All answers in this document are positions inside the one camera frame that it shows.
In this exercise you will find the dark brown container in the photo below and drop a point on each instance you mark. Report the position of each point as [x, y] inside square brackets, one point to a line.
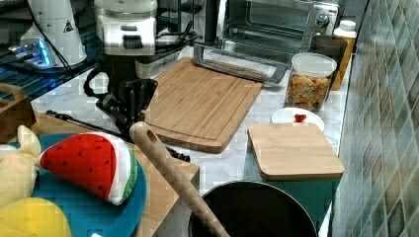
[329, 46]

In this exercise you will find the plush cream banana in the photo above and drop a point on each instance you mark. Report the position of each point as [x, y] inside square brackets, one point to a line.
[18, 167]

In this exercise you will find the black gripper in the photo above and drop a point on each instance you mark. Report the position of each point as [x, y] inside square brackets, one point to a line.
[126, 93]

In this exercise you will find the teal box bamboo lid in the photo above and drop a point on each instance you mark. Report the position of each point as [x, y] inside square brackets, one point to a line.
[296, 158]

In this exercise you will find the white small plate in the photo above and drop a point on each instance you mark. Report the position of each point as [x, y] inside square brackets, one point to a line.
[286, 115]

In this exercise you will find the large bamboo cutting board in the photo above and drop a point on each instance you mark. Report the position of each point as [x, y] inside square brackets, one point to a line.
[198, 108]

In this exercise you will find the black frying pan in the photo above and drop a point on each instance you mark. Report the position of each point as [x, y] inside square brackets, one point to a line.
[252, 209]

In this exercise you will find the plush watermelon slice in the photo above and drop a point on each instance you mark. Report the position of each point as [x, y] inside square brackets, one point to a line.
[97, 162]

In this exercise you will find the plush yellow lemon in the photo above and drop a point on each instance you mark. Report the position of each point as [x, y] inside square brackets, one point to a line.
[33, 217]

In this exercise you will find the orange bottle white cap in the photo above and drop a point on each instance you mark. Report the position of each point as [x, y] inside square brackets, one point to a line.
[345, 31]

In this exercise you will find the black silver toaster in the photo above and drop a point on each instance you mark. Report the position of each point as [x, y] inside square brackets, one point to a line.
[204, 15]

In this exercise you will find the wooden tray with handle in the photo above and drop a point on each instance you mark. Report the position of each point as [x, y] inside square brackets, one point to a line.
[13, 113]

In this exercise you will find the glass jar with snacks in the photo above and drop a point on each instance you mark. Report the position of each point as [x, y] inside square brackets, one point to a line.
[309, 81]

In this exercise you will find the teal round plate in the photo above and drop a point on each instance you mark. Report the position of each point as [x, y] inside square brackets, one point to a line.
[49, 186]

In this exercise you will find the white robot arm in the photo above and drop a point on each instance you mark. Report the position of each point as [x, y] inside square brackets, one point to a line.
[127, 29]

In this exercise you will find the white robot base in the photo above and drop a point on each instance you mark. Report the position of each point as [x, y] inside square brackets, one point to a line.
[53, 40]

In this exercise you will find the red strawberry toy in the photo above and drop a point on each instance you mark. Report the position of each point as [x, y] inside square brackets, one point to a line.
[299, 118]

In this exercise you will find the silver toaster oven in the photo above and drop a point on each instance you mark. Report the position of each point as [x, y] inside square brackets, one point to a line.
[256, 39]

